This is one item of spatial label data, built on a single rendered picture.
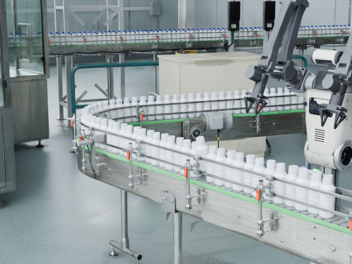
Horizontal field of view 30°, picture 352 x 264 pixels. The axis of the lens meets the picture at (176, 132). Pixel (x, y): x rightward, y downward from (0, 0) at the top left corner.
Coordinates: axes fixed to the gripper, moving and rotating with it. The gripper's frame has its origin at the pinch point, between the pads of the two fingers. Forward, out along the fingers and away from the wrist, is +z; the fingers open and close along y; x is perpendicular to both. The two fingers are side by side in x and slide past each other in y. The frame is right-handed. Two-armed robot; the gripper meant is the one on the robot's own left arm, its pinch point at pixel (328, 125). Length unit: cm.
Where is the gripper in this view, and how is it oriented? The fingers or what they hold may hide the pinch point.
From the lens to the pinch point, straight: 297.4
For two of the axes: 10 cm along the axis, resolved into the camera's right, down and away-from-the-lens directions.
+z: -2.9, 9.5, -0.5
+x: 6.4, 2.4, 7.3
